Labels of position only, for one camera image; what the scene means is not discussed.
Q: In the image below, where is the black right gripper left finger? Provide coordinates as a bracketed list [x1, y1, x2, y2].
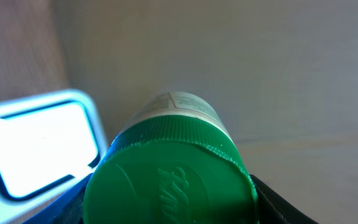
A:
[24, 173, 92, 224]

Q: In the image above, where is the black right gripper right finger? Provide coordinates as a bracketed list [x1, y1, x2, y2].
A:
[250, 175, 317, 224]

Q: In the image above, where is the green lid jar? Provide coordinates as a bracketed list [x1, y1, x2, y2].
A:
[83, 91, 259, 223]

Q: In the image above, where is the white barcode scanner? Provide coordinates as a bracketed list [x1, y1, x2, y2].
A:
[0, 89, 108, 223]

